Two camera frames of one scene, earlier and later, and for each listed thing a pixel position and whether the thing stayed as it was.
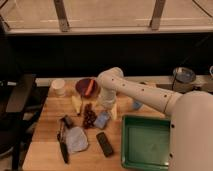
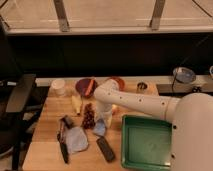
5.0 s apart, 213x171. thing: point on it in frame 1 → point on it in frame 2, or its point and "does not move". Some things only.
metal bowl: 184,75 does not move
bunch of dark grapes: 89,116 does not move
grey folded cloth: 76,139 does not move
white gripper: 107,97 → 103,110
